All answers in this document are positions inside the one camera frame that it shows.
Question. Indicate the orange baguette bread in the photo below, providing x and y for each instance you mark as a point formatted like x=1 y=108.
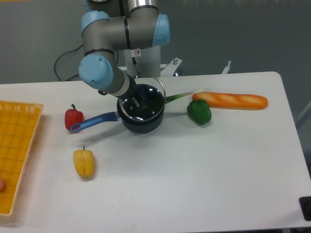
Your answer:
x=232 y=101

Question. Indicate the green bell pepper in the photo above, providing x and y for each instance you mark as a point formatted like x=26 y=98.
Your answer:
x=199 y=111

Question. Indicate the yellow bell pepper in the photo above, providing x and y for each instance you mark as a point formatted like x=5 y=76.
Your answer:
x=84 y=162

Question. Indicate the black table grommet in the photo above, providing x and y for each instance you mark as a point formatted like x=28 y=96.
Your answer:
x=305 y=204

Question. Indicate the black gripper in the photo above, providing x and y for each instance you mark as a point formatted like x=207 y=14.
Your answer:
x=132 y=93

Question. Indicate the red bell pepper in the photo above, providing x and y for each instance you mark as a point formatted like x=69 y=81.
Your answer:
x=72 y=117

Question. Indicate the white metal bracket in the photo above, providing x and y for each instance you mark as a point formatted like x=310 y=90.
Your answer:
x=226 y=68

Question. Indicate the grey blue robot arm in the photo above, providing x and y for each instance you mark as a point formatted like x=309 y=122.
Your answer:
x=112 y=25

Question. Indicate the dark blue saucepan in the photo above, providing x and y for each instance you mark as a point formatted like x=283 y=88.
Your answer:
x=136 y=127

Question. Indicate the green onion stalk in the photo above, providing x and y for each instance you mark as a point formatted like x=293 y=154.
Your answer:
x=177 y=96

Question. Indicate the yellow woven basket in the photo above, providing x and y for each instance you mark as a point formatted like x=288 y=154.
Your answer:
x=18 y=124

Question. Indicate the glass pot lid blue knob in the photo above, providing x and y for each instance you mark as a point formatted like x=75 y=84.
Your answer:
x=153 y=89

